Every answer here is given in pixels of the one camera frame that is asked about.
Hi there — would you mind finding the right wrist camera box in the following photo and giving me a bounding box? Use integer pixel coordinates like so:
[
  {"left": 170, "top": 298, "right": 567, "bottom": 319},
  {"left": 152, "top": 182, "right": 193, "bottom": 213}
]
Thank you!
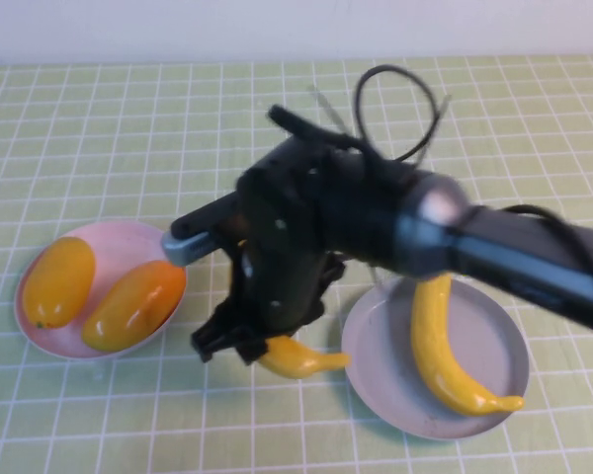
[{"left": 160, "top": 196, "right": 239, "bottom": 267}]

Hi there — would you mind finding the pink round plate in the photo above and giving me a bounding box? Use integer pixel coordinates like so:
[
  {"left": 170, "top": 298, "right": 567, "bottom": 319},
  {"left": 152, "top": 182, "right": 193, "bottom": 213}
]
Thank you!
[{"left": 13, "top": 220, "right": 188, "bottom": 361}]

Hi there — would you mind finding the black right camera cable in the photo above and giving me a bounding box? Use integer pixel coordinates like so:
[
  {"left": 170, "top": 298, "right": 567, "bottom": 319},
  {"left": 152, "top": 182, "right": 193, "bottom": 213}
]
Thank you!
[{"left": 473, "top": 203, "right": 593, "bottom": 277}]

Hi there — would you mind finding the plain yellow toy mango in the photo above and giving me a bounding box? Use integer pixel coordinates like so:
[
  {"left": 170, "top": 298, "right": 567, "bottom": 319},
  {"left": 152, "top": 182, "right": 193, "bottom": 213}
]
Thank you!
[{"left": 22, "top": 235, "right": 97, "bottom": 330}]

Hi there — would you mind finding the green checked tablecloth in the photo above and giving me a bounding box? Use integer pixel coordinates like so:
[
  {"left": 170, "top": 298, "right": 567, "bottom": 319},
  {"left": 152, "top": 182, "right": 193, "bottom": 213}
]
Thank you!
[{"left": 0, "top": 53, "right": 593, "bottom": 474}]

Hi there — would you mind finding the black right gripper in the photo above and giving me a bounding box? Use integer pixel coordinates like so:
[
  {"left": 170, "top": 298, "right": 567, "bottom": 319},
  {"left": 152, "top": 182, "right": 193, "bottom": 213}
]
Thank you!
[{"left": 191, "top": 246, "right": 348, "bottom": 367}]

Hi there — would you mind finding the black right arm loop cable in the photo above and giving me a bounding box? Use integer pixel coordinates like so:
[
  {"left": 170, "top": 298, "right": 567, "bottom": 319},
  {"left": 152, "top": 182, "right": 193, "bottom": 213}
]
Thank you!
[{"left": 268, "top": 65, "right": 444, "bottom": 164}]

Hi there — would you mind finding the yellow toy banana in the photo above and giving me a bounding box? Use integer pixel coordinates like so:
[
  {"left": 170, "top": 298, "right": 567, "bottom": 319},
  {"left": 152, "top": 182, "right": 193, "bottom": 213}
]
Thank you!
[
  {"left": 256, "top": 335, "right": 352, "bottom": 381},
  {"left": 410, "top": 274, "right": 526, "bottom": 417}
]

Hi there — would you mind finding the blue round plate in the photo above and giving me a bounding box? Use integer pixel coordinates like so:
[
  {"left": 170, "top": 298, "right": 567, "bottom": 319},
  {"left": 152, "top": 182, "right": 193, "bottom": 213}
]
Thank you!
[{"left": 340, "top": 276, "right": 531, "bottom": 441}]

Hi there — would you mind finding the orange-tinted yellow toy mango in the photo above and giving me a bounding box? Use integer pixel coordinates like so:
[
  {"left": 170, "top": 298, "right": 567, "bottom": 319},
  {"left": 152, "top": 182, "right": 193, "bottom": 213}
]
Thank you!
[{"left": 81, "top": 260, "right": 188, "bottom": 353}]

